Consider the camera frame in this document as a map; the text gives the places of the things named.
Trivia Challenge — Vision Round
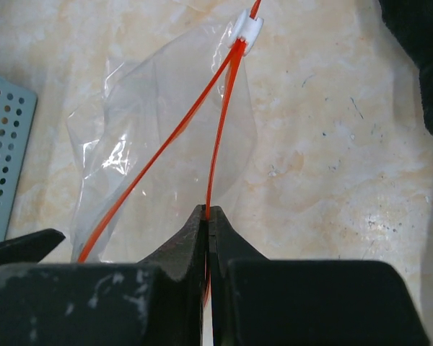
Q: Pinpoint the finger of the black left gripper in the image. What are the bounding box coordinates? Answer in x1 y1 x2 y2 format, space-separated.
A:
0 229 66 266

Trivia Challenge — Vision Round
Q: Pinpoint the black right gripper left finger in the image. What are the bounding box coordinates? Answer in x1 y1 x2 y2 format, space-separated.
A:
0 206 206 345

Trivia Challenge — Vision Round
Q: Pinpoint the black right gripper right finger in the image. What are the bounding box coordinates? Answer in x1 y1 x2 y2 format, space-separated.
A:
206 206 429 345

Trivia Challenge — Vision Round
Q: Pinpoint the light blue plastic basket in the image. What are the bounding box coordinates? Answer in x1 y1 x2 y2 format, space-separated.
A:
0 77 38 242

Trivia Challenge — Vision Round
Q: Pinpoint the clear zip bag orange zipper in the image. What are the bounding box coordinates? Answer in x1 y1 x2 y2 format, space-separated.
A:
67 14 257 262

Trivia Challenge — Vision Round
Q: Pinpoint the black floral pillow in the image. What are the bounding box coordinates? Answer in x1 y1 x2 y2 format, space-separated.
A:
379 0 433 136

